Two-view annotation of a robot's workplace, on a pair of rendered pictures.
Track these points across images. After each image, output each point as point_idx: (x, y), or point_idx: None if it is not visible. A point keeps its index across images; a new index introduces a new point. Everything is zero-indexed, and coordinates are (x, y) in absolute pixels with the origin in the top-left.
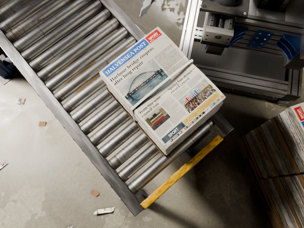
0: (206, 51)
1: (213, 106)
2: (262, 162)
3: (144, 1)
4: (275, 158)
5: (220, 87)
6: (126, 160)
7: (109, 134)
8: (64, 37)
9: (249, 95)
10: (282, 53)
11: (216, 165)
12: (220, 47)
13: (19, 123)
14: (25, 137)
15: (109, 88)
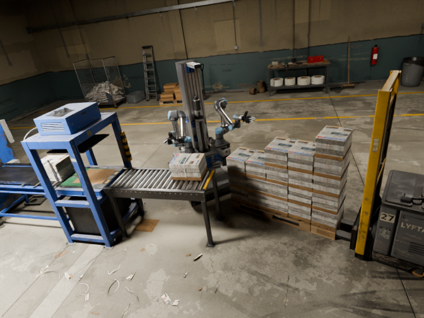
0: None
1: (202, 155)
2: (241, 194)
3: (172, 141)
4: (240, 183)
5: (211, 193)
6: (193, 237)
7: (180, 186)
8: (134, 212)
9: (224, 192)
10: (219, 164)
11: (231, 217)
12: None
13: (130, 256)
14: (137, 259)
15: (173, 173)
